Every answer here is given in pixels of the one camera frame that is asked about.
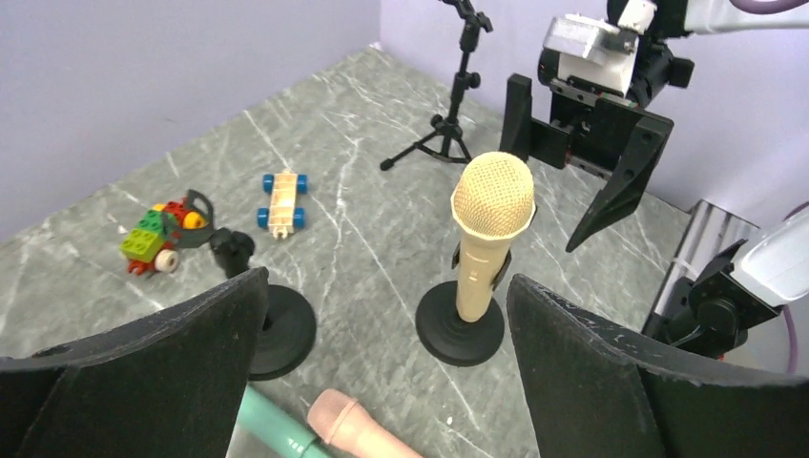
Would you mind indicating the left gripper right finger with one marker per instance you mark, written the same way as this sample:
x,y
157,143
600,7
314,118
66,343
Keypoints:
x,y
595,388

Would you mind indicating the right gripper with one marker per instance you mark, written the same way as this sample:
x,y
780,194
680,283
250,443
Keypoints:
x,y
596,129

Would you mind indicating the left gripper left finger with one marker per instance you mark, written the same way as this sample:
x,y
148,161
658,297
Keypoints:
x,y
165,385

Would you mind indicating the beige microphone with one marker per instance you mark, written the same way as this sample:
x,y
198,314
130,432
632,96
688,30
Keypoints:
x,y
492,203

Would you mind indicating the black round-base mic stand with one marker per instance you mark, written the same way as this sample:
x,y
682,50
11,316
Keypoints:
x,y
289,328
459,322

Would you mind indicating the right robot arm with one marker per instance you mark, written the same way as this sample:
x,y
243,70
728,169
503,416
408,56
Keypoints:
x,y
727,276

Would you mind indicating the green microphone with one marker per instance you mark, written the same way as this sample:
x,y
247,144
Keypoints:
x,y
277,429

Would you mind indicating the colourful toy brick car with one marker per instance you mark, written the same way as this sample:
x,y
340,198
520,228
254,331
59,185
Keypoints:
x,y
146,249

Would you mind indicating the pink microphone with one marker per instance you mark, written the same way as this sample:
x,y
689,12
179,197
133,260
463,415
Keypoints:
x,y
341,421

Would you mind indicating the beige toy chassis blue wheels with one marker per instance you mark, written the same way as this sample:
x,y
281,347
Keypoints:
x,y
283,216

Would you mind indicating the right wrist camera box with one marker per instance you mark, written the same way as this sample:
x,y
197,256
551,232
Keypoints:
x,y
593,51

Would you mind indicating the black tripod shock-mount stand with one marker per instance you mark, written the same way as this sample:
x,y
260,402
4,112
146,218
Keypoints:
x,y
445,142

